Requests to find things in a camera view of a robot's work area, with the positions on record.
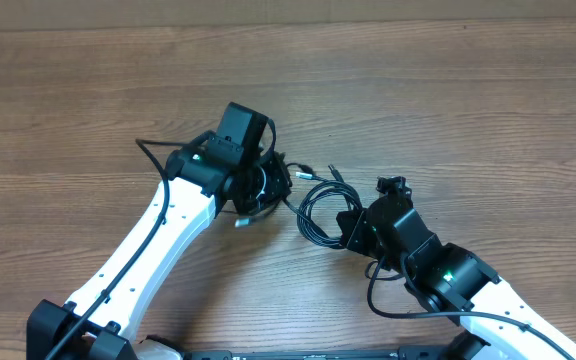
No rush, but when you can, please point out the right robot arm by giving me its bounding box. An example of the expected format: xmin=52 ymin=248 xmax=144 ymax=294
xmin=337 ymin=177 xmax=576 ymax=359

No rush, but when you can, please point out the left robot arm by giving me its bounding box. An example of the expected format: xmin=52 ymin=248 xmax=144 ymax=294
xmin=26 ymin=102 xmax=291 ymax=360

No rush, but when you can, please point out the right camera black cable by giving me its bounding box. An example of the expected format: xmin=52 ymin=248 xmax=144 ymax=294
xmin=364 ymin=254 xmax=576 ymax=360

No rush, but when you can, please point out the camera black cable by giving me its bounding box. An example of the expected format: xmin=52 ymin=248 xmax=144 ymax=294
xmin=364 ymin=254 xmax=576 ymax=360
xmin=42 ymin=118 xmax=278 ymax=360

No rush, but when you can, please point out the left camera black cable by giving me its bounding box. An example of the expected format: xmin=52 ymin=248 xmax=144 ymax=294
xmin=42 ymin=118 xmax=278 ymax=360

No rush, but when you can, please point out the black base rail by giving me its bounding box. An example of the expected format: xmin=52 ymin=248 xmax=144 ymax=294
xmin=132 ymin=334 xmax=489 ymax=360

